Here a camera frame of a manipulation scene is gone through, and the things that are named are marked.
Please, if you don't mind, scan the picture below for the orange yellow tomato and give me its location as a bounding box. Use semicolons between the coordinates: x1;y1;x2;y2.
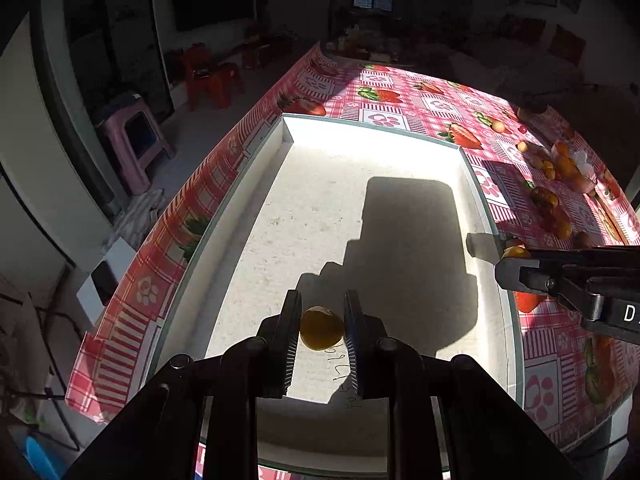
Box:
502;245;532;259

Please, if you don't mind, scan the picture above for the yellow round fruit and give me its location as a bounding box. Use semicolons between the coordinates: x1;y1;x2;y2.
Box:
299;306;345;351

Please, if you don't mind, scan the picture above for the glass fruit bowl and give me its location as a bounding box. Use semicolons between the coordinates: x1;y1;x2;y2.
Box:
551;141;597;194

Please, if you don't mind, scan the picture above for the white shallow tray box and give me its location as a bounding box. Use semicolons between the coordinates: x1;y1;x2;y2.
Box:
149;114;524;478

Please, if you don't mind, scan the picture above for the pale round fruit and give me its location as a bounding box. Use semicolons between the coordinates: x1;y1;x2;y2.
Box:
491;120;506;133

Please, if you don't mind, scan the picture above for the striped cloth on floor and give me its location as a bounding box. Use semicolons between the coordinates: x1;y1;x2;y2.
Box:
101;188;169;255

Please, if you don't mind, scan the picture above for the white box on floor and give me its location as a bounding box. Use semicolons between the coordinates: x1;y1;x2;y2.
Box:
76;237;136;326

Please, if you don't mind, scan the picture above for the pink plastic stool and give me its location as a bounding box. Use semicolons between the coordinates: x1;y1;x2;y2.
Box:
96;93;175;196

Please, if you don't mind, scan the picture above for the red plastic chair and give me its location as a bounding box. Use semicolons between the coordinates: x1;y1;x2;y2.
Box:
181;44;245;110

